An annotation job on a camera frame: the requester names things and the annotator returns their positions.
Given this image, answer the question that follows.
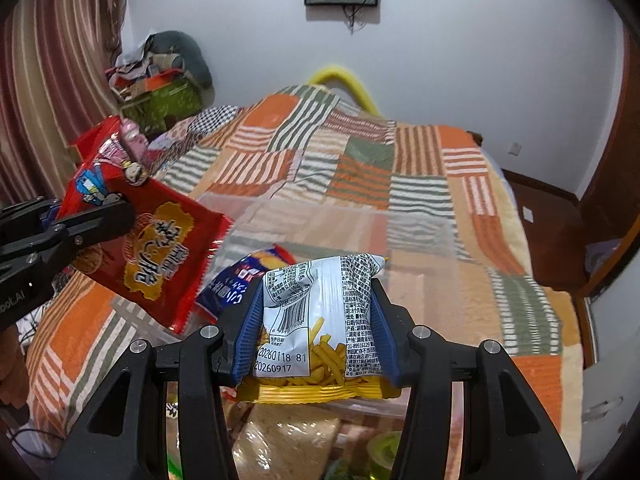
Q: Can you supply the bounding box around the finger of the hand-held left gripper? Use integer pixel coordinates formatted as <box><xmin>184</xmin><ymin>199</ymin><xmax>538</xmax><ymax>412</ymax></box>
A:
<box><xmin>0</xmin><ymin>197</ymin><xmax>64</xmax><ymax>243</ymax></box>
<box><xmin>0</xmin><ymin>197</ymin><xmax>137</xmax><ymax>275</ymax></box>

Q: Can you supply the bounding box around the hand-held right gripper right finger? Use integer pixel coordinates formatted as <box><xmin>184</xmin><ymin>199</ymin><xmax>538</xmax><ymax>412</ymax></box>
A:
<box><xmin>369</xmin><ymin>277</ymin><xmax>576</xmax><ymax>480</ymax></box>

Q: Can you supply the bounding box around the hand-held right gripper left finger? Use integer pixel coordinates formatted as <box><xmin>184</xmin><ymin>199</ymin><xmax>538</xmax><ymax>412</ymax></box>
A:
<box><xmin>47</xmin><ymin>276</ymin><xmax>266</xmax><ymax>480</ymax></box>

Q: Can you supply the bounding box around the white and yellow fries packet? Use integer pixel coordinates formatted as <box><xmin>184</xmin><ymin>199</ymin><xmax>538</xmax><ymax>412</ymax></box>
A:
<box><xmin>235</xmin><ymin>254</ymin><xmax>401</xmax><ymax>403</ymax></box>

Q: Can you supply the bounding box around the clear plastic bin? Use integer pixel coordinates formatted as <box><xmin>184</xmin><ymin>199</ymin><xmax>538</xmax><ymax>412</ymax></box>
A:
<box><xmin>165</xmin><ymin>385</ymin><xmax>417</xmax><ymax>480</ymax></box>

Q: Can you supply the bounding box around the red snack packet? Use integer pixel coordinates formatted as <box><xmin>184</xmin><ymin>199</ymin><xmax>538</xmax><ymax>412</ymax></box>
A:
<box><xmin>54</xmin><ymin>142</ymin><xmax>235</xmax><ymax>335</ymax></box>

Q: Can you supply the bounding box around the blue snack packet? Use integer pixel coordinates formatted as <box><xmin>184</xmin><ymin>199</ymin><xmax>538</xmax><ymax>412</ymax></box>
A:
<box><xmin>194</xmin><ymin>244</ymin><xmax>298</xmax><ymax>325</ymax></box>

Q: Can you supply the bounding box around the red box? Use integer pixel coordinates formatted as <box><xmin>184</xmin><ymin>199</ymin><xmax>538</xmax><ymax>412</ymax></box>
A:
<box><xmin>67</xmin><ymin>115</ymin><xmax>125</xmax><ymax>162</ymax></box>

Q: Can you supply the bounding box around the pink plush toy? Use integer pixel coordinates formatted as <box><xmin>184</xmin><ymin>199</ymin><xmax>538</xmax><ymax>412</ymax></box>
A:
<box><xmin>120</xmin><ymin>119</ymin><xmax>149</xmax><ymax>162</ymax></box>

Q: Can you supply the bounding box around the brown bread clear packet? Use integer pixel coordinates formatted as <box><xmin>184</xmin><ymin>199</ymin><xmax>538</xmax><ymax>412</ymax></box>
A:
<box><xmin>231</xmin><ymin>402</ymin><xmax>344</xmax><ymax>480</ymax></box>

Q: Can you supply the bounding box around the green snack packet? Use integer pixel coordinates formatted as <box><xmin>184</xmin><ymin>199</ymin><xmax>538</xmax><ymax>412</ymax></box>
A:
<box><xmin>364</xmin><ymin>434</ymin><xmax>402</xmax><ymax>480</ymax></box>

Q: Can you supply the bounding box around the striped brown curtain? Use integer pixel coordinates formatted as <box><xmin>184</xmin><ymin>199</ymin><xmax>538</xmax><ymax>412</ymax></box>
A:
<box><xmin>0</xmin><ymin>0</ymin><xmax>132</xmax><ymax>207</ymax></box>

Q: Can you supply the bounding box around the striped patchwork blanket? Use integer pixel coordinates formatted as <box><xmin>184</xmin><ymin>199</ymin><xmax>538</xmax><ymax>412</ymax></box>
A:
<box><xmin>25</xmin><ymin>82</ymin><xmax>586</xmax><ymax>463</ymax></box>

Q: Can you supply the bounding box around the green cardboard box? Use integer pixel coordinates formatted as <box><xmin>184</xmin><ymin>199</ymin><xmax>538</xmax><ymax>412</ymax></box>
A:
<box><xmin>120</xmin><ymin>80</ymin><xmax>207</xmax><ymax>137</ymax></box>

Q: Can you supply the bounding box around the checkered patterned bedsheet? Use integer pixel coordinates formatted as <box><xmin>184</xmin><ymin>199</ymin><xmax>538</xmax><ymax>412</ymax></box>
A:
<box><xmin>147</xmin><ymin>104</ymin><xmax>247</xmax><ymax>161</ymax></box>

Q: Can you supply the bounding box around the pile of clutter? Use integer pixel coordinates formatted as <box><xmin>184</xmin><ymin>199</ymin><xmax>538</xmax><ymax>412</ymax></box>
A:
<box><xmin>106</xmin><ymin>40</ymin><xmax>190</xmax><ymax>102</ymax></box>

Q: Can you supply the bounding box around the white fridge with stickers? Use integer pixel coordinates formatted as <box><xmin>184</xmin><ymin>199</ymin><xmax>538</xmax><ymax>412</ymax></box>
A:
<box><xmin>582</xmin><ymin>285</ymin><xmax>640</xmax><ymax>478</ymax></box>

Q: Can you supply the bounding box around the yellow foam tube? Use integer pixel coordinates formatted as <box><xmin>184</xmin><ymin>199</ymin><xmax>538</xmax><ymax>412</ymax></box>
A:
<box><xmin>306</xmin><ymin>64</ymin><xmax>384</xmax><ymax>117</ymax></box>

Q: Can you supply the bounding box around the wooden door frame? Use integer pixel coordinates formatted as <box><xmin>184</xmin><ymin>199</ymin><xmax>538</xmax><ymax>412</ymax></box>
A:
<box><xmin>575</xmin><ymin>25</ymin><xmax>640</xmax><ymax>301</ymax></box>

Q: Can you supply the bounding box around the black monitor cable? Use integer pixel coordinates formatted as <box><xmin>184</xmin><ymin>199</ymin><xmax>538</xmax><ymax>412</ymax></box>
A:
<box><xmin>339</xmin><ymin>4</ymin><xmax>382</xmax><ymax>36</ymax></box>

